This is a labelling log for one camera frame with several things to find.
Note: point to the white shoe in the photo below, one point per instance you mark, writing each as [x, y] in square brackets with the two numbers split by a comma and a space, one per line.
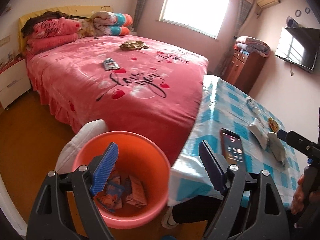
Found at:
[72, 148]

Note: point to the orange trash bucket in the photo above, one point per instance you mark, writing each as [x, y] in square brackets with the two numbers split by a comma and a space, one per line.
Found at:
[138, 157]

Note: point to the wall television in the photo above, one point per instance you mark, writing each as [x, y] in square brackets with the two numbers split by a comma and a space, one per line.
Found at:
[299, 46]

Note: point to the yellow green snack bag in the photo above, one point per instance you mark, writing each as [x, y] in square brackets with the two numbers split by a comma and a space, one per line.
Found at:
[273, 125]

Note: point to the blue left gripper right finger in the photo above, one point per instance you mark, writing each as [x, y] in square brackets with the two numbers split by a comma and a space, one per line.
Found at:
[213, 167]

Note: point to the person's right hand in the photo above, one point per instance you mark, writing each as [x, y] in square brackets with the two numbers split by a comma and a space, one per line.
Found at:
[297, 204]

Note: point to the white nightstand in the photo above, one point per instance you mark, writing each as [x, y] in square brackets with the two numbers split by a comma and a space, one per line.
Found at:
[14, 83]

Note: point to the rolled floral quilt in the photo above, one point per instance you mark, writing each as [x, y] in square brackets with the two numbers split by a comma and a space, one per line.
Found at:
[104, 23]

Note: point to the white crumpled wrapper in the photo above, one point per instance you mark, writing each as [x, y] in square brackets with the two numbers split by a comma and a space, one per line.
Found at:
[252, 106]

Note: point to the pink bed cover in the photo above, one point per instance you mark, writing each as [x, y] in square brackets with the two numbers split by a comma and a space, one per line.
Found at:
[156, 92]

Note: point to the white plastic bag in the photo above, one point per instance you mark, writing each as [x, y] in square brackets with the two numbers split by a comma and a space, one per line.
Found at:
[257, 129]

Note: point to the black smartphone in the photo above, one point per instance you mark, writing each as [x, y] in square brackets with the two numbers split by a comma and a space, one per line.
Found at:
[231, 147]

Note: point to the folded blanket on cabinet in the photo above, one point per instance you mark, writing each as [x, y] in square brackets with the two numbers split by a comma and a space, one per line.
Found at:
[253, 45]

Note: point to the brown wooden cabinet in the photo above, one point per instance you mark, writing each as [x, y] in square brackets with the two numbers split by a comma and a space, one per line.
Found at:
[243, 69]

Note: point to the white printed plastic package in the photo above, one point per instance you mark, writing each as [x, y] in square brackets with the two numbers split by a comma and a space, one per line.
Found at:
[276, 147]

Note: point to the blue orange tissue pack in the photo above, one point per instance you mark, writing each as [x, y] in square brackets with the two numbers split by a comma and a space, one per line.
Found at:
[110, 197]

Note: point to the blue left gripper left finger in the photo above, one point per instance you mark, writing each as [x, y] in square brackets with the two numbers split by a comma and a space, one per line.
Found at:
[101, 167]

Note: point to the pink folded pillows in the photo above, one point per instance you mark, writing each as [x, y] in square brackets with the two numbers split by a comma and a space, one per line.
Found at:
[52, 33]

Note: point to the yellow headboard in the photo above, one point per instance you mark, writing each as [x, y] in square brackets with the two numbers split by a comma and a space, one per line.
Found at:
[81, 11]

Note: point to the blue checkered tablecloth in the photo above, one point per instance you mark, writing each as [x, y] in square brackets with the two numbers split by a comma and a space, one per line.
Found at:
[236, 127]

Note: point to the small wrapper on bed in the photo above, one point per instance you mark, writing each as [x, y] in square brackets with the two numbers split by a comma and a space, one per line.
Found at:
[109, 64]

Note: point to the bright window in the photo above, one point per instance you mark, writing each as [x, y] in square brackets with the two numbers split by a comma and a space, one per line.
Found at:
[203, 16]

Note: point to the olive cloth on bed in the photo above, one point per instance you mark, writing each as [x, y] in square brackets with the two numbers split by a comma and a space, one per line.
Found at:
[133, 45]

